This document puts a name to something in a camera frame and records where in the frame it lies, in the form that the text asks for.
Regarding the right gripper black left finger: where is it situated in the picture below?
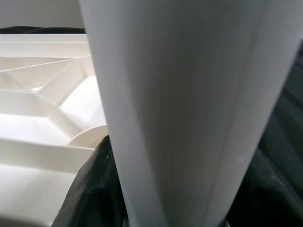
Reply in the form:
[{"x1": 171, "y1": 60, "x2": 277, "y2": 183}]
[{"x1": 51, "y1": 134, "x2": 130, "y2": 227}]

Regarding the black table cloth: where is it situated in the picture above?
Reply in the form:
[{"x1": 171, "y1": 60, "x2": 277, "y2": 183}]
[{"x1": 0, "y1": 25, "x2": 303, "y2": 227}]

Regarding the white plastic table leg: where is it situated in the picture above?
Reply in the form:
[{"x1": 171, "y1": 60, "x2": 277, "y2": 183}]
[{"x1": 78, "y1": 0, "x2": 303, "y2": 227}]

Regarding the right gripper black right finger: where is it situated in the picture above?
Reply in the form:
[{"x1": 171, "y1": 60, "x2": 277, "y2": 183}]
[{"x1": 226, "y1": 146, "x2": 303, "y2": 227}]

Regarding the white plastic children table top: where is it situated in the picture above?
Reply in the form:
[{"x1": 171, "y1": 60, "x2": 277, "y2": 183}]
[{"x1": 0, "y1": 33, "x2": 111, "y2": 227}]

